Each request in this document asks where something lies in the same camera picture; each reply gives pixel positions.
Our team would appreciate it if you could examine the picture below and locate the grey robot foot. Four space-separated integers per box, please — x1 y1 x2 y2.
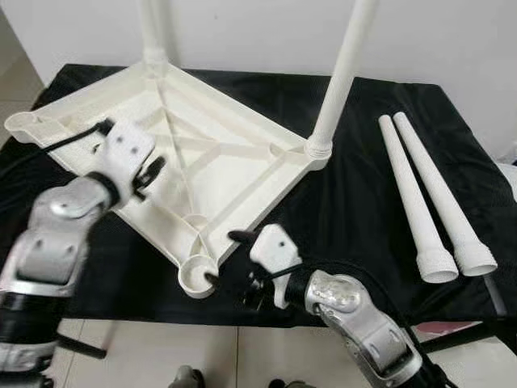
174 365 207 388
271 378 312 388

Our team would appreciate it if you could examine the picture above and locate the white plastic table top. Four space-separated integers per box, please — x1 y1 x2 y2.
4 61 332 300

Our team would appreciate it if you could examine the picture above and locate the black metal table frame bar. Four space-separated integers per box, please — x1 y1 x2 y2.
416 271 517 356

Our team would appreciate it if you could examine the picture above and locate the white plastic table leg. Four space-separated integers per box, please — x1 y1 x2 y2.
305 0 380 158
378 115 460 284
393 112 498 277
137 0 170 65

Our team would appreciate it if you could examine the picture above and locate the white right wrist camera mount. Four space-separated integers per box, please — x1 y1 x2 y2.
249 225 304 310

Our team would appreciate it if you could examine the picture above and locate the grey right robot foot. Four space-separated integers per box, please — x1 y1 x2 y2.
271 378 312 388

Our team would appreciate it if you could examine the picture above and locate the black table cloth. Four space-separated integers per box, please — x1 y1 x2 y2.
0 65 517 328

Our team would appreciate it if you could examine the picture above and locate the grey left robot foot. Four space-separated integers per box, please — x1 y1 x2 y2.
174 365 207 388

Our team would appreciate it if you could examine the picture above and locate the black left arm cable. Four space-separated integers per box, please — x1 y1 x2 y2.
0 120 114 179

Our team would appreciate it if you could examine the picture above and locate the black metal table frame leg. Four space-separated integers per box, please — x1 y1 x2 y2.
57 331 107 359

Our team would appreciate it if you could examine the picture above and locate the pink slipper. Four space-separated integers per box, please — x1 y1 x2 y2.
416 319 477 334

